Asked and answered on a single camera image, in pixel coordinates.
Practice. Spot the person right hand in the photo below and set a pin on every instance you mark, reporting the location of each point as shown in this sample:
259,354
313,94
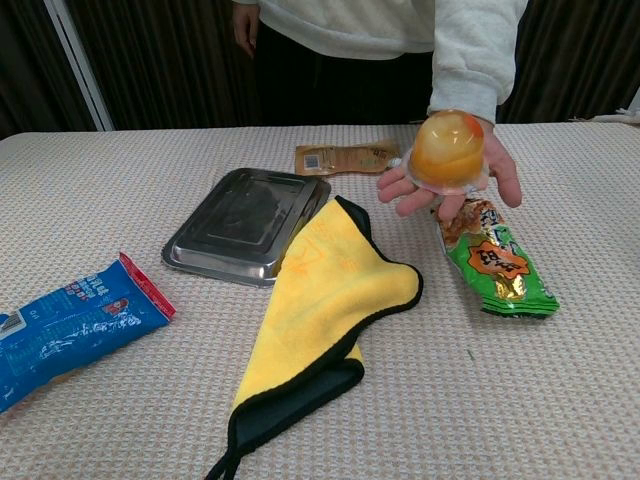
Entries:
246,27

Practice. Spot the person left hand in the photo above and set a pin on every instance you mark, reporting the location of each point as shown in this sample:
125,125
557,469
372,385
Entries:
502,160

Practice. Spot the orange jelly cup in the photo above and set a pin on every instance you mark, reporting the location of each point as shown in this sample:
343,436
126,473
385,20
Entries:
450,145

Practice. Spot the person torso white sweater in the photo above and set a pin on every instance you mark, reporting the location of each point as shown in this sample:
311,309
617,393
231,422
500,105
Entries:
345,25

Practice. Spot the green snack bag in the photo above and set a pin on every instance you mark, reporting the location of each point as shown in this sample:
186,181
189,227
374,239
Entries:
495,265

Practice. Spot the person left arm white sleeve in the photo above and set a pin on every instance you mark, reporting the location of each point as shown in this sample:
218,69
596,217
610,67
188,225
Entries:
465,55

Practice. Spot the brown spout pouch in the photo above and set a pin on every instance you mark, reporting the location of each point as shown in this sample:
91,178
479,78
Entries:
340,157

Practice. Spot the stainless steel rectangular tray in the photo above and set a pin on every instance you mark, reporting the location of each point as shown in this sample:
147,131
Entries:
240,220

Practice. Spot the yellow cloth black trim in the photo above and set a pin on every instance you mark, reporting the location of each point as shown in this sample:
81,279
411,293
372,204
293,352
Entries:
320,300

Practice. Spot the beige woven tablecloth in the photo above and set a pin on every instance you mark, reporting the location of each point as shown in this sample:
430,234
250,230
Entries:
475,390

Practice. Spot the blue snack bag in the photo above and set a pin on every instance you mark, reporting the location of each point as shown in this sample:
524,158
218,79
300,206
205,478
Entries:
65,325

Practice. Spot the white frame post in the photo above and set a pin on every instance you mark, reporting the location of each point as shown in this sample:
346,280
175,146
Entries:
80,65

